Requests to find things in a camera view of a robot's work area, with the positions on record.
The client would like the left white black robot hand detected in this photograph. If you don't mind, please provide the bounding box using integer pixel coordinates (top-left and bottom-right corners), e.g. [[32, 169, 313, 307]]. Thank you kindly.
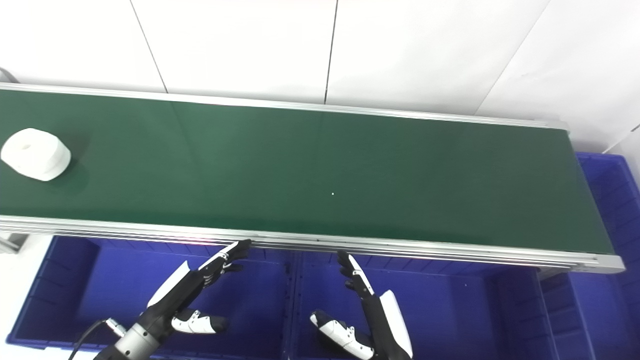
[[144, 239, 253, 335]]

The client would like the white round plastic part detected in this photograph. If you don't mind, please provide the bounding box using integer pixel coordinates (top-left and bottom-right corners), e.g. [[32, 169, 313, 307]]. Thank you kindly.
[[0, 128, 72, 182]]

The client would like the blue plastic bin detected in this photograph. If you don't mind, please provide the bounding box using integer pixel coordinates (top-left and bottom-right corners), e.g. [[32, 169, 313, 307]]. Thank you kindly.
[[289, 250, 553, 360], [7, 235, 297, 360], [537, 152, 640, 360]]

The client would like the green conveyor belt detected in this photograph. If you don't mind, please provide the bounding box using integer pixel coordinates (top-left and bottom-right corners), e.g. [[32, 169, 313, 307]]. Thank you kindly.
[[0, 82, 626, 275], [0, 89, 615, 255]]

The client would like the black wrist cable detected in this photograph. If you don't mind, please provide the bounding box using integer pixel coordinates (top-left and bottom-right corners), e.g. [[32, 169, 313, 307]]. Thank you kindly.
[[67, 318, 127, 360]]

